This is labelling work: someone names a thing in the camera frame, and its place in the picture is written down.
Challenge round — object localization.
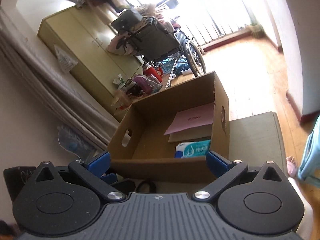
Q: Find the blue white wipes pack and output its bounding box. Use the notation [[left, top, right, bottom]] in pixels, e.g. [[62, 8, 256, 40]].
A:
[[175, 140, 210, 158]]

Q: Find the black electrical tape roll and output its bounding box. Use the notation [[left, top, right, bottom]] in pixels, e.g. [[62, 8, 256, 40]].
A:
[[136, 180, 157, 193]]

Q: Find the pink paper booklet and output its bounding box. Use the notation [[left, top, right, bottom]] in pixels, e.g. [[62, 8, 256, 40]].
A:
[[164, 103, 214, 135]]

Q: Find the blue water jug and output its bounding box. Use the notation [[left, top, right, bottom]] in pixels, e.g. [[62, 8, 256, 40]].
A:
[[57, 125, 96, 161]]

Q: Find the brown cardboard box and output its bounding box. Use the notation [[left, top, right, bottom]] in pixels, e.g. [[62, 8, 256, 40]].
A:
[[107, 72, 229, 183]]

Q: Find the pink plastic tumbler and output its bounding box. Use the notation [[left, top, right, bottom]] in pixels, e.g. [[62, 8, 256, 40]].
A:
[[113, 89, 132, 108]]

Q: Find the dark glass teapot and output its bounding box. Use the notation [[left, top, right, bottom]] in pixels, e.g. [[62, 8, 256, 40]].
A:
[[125, 79, 143, 97]]

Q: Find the light blue plastic stool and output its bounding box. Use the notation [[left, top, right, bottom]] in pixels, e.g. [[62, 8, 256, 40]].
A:
[[297, 117, 319, 188]]

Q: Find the purple plastic bottle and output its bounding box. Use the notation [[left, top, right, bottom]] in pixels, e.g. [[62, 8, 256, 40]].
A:
[[133, 75, 152, 95]]

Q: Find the cluttered folding side table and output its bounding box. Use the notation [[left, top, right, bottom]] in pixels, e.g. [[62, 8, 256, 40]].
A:
[[111, 57, 182, 115]]

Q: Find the red thermos bottle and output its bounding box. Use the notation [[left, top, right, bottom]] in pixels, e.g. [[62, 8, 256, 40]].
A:
[[142, 63, 163, 83]]

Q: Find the plastic bag on wardrobe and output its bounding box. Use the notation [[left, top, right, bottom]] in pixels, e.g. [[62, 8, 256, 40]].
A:
[[54, 44, 78, 73]]

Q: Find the beige curtain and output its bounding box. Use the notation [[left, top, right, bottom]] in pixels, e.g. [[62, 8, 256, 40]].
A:
[[1, 11, 119, 150]]

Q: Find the green wooden wardrobe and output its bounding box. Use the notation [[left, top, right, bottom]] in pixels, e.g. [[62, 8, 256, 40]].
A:
[[37, 6, 142, 121]]

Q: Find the black wheelchair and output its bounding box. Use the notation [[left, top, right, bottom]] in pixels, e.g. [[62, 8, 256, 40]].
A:
[[111, 4, 207, 77]]

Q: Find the potted plant by window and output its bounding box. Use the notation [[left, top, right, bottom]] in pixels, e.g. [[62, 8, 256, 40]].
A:
[[248, 22, 265, 39]]

